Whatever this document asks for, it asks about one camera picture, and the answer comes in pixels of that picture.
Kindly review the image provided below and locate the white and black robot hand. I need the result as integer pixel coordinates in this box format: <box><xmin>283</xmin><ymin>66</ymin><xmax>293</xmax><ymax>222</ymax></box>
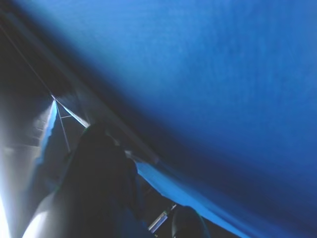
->
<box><xmin>21</xmin><ymin>120</ymin><xmax>211</xmax><ymax>238</ymax></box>

